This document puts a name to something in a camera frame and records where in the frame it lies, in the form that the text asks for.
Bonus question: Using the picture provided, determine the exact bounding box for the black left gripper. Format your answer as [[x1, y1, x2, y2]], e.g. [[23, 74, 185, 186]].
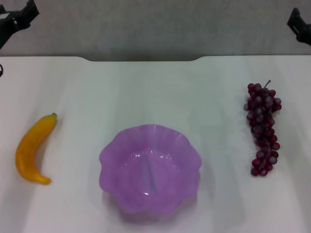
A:
[[0, 0, 40, 50]]

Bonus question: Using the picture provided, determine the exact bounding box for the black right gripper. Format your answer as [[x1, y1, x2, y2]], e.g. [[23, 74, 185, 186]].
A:
[[286, 7, 311, 47]]

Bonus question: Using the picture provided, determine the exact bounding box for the dark red grape bunch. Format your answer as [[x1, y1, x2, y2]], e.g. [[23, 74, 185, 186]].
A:
[[243, 79, 282, 178]]

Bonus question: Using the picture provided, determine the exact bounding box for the yellow banana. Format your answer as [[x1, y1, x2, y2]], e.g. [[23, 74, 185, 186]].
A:
[[15, 112, 58, 185]]

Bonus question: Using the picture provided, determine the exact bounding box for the purple wavy-rim plastic bowl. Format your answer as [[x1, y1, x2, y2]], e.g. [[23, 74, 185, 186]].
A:
[[98, 124, 202, 216]]

